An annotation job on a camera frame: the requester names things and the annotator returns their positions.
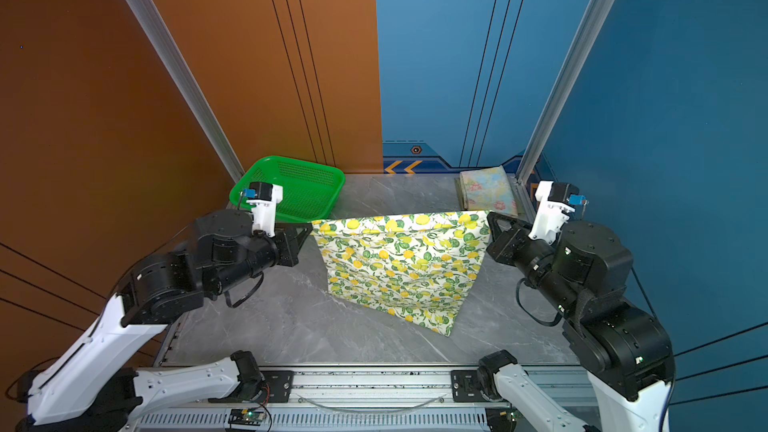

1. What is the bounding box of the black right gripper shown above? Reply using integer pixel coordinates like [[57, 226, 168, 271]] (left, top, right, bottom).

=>
[[485, 207, 586, 318]]

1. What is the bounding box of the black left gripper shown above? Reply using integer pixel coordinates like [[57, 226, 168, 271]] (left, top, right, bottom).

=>
[[211, 220, 314, 300]]

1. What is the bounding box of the pastel floral skirt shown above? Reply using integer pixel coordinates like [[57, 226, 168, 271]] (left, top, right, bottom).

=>
[[458, 166, 518, 217]]

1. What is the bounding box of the lemon print skirt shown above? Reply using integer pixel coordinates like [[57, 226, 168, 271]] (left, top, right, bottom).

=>
[[313, 211, 491, 336]]

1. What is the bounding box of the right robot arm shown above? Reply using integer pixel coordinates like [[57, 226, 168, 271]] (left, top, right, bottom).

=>
[[487, 212, 676, 431]]

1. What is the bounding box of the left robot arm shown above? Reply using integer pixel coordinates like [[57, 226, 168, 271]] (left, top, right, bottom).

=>
[[16, 209, 312, 431]]

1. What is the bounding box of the green plastic basket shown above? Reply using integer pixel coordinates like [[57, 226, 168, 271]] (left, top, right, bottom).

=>
[[229, 156, 346, 223]]

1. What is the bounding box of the left circuit board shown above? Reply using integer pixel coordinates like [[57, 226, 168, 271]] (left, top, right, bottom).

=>
[[227, 408, 270, 431]]

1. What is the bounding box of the circuit board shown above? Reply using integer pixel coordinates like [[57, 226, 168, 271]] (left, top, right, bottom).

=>
[[227, 408, 270, 431], [485, 408, 518, 432]]

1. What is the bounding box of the right circuit board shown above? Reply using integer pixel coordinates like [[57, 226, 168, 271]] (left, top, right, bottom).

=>
[[485, 408, 518, 432]]

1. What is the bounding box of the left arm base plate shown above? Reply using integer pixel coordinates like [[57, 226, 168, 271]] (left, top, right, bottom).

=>
[[208, 370, 294, 405]]

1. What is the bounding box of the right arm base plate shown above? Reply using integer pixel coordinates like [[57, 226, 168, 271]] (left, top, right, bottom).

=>
[[450, 368, 500, 403]]

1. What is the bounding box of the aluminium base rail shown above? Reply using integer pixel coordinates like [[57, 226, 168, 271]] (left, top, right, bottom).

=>
[[107, 362, 636, 432]]

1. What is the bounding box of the aluminium corner post left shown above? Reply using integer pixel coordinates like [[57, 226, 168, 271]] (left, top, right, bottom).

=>
[[125, 0, 245, 182]]

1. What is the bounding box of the aluminium corner post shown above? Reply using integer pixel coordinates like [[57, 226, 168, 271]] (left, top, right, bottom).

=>
[[515, 0, 615, 186], [125, 0, 245, 182]]

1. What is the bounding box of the aluminium corner post right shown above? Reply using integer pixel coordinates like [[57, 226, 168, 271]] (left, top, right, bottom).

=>
[[515, 0, 615, 186]]

